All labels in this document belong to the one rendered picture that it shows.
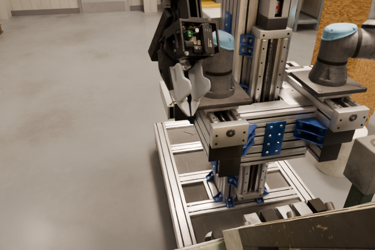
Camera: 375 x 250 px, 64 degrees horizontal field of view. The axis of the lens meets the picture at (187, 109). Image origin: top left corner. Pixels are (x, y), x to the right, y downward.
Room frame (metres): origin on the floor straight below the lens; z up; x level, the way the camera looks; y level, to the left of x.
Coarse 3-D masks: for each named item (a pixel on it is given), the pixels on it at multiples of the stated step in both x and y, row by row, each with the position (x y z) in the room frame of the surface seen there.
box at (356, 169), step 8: (368, 136) 0.90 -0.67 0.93; (360, 144) 0.86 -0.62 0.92; (368, 144) 0.85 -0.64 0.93; (352, 152) 0.88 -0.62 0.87; (360, 152) 0.85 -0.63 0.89; (368, 152) 0.83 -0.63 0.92; (352, 160) 0.87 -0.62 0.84; (360, 160) 0.84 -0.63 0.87; (368, 160) 0.82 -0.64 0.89; (352, 168) 0.86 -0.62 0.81; (360, 168) 0.83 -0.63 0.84; (368, 168) 0.81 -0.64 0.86; (352, 176) 0.85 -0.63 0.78; (360, 176) 0.82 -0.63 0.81; (368, 176) 0.79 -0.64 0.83; (360, 184) 0.81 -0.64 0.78; (368, 184) 0.78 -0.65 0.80; (368, 192) 0.78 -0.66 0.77
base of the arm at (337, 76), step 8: (320, 64) 1.15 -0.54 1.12; (328, 64) 1.12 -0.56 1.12; (336, 64) 1.11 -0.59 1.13; (344, 64) 1.12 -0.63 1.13; (312, 72) 1.16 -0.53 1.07; (320, 72) 1.13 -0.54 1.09; (328, 72) 1.12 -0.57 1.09; (336, 72) 1.11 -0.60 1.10; (344, 72) 1.12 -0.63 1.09; (312, 80) 1.14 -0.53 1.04; (320, 80) 1.12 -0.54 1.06; (328, 80) 1.10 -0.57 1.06; (336, 80) 1.10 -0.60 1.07; (344, 80) 1.11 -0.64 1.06
